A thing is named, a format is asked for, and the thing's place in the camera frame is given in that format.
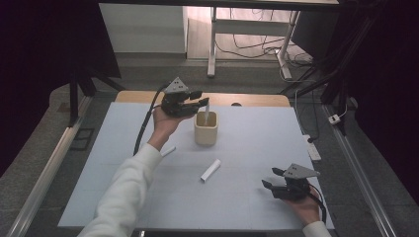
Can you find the person's right hand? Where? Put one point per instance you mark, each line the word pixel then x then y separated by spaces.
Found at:
pixel 308 209

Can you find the white power adapter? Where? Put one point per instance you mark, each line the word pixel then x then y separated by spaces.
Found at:
pixel 334 119

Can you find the white desk frame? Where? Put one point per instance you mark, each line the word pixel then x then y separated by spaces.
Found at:
pixel 250 27

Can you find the pale blue table mat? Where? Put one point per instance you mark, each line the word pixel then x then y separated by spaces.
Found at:
pixel 247 197

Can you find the black metal stand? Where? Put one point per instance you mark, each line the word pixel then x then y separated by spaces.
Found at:
pixel 332 85
pixel 73 98

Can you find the person's left hand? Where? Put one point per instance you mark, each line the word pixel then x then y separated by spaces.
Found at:
pixel 163 126

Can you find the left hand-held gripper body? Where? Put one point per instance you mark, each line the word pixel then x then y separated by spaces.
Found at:
pixel 176 103

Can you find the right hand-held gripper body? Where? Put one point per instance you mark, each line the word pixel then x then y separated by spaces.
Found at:
pixel 293 189

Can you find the dark panel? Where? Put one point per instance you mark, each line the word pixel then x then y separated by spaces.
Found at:
pixel 314 33

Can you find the beige square container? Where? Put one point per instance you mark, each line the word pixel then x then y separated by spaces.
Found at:
pixel 206 135

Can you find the black curtain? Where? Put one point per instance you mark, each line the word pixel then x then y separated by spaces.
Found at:
pixel 39 65
pixel 388 82

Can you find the aluminium rail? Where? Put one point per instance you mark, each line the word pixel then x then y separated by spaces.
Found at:
pixel 359 174
pixel 46 177

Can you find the black plug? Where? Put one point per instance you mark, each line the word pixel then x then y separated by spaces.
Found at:
pixel 310 140

